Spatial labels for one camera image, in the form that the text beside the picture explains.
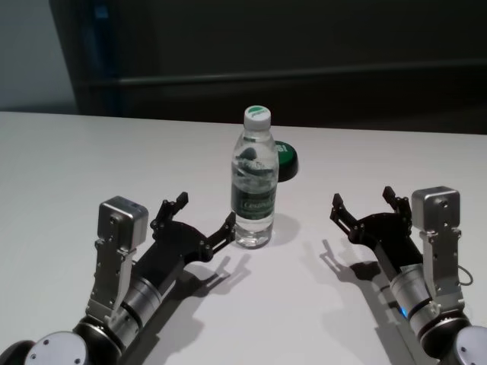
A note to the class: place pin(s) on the blue vertical post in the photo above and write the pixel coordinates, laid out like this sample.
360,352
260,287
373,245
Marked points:
99,45

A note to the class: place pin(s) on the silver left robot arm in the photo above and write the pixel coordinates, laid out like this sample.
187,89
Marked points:
141,300

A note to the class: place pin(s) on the grey horizontal rail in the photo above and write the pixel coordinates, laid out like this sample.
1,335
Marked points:
266,78

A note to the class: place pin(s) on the clear Cestbon water bottle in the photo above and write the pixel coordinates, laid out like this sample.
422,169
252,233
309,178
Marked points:
253,197

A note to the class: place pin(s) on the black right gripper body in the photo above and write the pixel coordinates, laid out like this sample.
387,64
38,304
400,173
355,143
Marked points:
392,239

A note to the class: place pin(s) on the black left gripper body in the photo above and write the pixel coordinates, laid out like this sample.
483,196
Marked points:
175,251

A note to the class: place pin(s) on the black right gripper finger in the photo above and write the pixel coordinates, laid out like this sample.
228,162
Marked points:
344,216
399,207

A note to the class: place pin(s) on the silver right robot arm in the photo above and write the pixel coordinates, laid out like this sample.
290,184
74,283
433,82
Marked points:
430,315

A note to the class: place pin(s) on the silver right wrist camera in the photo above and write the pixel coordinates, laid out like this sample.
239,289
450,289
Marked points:
437,209

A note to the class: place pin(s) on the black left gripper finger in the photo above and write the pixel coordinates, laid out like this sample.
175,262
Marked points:
222,237
167,214

